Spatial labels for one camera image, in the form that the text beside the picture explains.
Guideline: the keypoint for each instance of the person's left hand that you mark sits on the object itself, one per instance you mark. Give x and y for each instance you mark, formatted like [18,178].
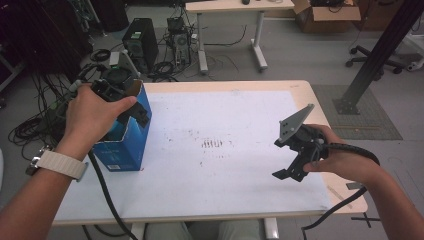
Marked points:
[86,120]

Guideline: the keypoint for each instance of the open grey computer case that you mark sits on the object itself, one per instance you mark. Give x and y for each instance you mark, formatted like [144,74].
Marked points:
[180,43]

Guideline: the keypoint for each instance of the clear tape strip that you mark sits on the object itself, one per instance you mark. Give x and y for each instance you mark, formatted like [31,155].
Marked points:
[340,197]

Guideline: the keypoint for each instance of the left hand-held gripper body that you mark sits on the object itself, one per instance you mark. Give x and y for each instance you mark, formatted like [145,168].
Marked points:
[113,85]

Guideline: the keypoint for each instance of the grey floor mat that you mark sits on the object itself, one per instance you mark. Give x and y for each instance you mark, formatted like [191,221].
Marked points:
[376,123]

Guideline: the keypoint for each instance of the white table leg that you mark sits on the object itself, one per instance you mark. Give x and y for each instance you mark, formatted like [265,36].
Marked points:
[137,231]
[271,230]

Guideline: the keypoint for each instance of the black computer tower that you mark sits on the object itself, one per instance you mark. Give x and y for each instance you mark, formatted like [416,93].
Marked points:
[141,36]

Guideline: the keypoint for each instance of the brown cardboard box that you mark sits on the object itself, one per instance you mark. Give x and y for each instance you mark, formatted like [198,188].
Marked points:
[323,18]

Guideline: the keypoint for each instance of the small white power unit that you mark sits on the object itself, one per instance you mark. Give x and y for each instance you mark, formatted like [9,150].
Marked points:
[114,58]

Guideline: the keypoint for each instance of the person's right hand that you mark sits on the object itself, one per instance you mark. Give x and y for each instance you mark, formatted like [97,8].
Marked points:
[346,163]

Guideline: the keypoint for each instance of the black office chair base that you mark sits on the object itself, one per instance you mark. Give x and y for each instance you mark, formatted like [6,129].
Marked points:
[370,60]

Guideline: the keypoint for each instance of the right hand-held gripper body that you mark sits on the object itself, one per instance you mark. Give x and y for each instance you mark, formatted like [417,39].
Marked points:
[310,143]

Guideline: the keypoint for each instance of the white table mat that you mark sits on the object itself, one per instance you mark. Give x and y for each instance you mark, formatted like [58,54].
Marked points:
[216,113]

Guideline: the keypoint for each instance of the black metal stand post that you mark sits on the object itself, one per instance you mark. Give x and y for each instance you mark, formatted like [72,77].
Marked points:
[376,53]

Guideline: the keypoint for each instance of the blue cardboard box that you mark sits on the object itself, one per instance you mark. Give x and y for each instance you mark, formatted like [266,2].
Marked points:
[130,150]

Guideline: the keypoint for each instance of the beige table with white legs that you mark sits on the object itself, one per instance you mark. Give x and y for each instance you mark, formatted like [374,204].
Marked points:
[233,6]

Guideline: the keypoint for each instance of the wristwatch with beige band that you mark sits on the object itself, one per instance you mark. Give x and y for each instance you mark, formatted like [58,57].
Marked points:
[60,165]

